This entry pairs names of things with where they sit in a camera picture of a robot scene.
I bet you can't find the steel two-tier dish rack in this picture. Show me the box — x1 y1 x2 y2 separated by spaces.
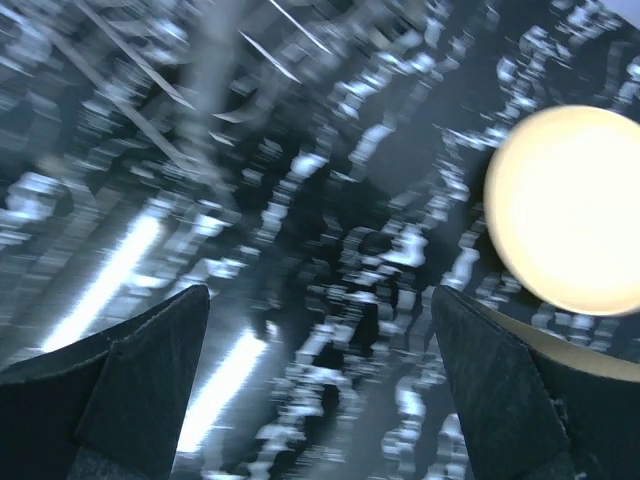
24 1 337 171

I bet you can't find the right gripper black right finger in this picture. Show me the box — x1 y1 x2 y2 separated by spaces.
431 286 639 480

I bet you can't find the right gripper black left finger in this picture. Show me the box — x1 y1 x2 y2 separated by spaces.
1 285 209 479

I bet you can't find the tan round plate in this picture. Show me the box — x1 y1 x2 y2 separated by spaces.
482 104 640 381

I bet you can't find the black marble pattern mat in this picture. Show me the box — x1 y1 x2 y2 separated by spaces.
1 1 639 479

